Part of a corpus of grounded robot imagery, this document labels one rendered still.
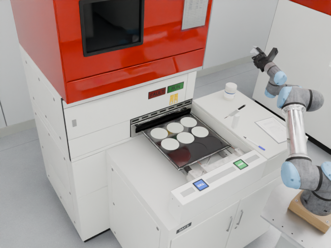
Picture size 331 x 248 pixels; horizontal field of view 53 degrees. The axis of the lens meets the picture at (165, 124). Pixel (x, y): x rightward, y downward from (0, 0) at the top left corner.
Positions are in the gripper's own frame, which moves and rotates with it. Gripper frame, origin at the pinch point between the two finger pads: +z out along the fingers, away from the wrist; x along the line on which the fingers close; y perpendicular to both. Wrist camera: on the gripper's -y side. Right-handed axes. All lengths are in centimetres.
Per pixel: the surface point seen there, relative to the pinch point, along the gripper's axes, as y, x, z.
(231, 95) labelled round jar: 31.4, -1.3, -24.7
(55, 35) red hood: 82, -105, -35
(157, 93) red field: 67, -38, -24
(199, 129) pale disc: 59, -10, -40
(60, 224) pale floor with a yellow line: 184, 15, -25
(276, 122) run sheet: 19, 8, -53
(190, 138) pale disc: 65, -15, -47
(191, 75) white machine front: 46, -28, -17
